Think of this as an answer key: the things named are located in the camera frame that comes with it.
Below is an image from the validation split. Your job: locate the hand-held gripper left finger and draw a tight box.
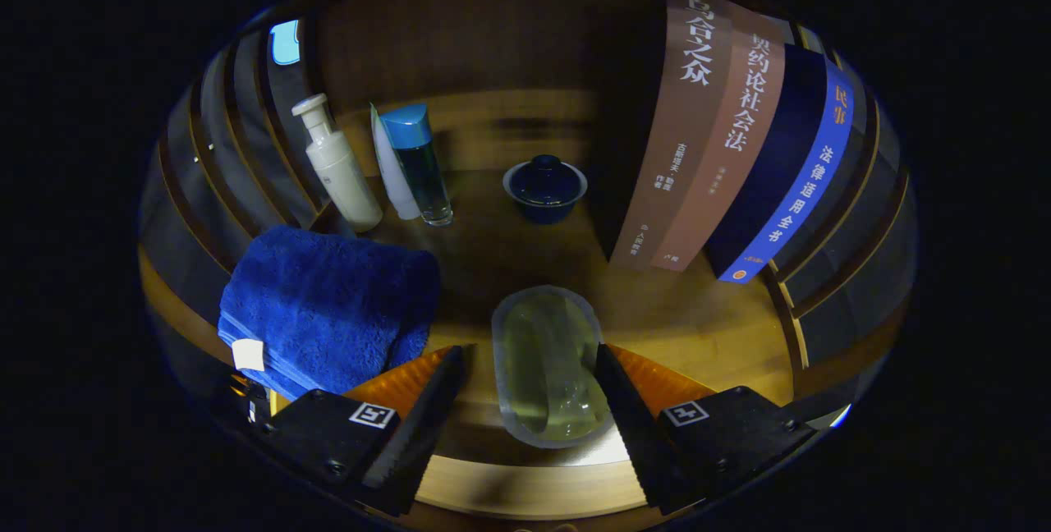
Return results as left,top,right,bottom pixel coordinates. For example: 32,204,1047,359
246,345,469,518

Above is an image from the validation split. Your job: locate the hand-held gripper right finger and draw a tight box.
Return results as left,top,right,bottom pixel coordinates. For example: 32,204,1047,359
593,343,822,516

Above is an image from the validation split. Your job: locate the wooden countertop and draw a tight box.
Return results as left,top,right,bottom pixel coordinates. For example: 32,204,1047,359
140,89,810,521

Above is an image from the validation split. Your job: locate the wooden cabinet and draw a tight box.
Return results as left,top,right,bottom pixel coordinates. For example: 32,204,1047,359
140,0,916,529

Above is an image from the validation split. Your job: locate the folded blue towel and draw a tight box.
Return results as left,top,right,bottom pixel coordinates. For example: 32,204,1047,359
218,225,442,401

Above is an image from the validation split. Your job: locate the dark blue lidded teacup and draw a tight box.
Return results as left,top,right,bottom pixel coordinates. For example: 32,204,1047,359
503,154,589,226

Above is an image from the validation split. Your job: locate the blue-capped clear bottle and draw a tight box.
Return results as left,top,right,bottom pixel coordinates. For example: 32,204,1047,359
379,103,454,227

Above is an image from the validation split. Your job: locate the white pump bottle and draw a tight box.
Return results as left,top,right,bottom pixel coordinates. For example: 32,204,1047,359
291,94,384,232

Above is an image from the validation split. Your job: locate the reddish brown book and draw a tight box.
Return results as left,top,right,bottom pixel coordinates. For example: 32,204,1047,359
653,7,787,273

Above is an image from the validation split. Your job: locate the blue book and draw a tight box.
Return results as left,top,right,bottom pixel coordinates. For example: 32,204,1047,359
706,46,855,283

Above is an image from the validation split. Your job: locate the dark brown book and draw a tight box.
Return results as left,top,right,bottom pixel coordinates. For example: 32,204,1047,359
609,0,734,270

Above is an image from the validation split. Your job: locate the black backdrop cloth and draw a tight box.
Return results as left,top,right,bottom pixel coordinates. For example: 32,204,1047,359
144,16,325,270

